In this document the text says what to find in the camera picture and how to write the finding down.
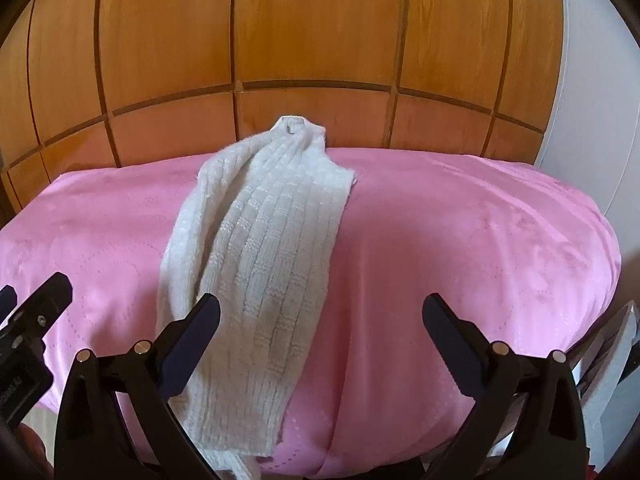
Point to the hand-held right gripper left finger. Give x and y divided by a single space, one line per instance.
192 340

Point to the pink blanket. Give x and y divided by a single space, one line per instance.
450 240

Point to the white foam sheet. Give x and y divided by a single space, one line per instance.
607 370

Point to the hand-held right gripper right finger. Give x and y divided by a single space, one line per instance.
450 340

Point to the person's left hand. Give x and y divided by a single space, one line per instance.
34 450

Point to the white knit sweater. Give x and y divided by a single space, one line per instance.
270 260

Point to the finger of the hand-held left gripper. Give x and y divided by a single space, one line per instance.
6 302
47 300

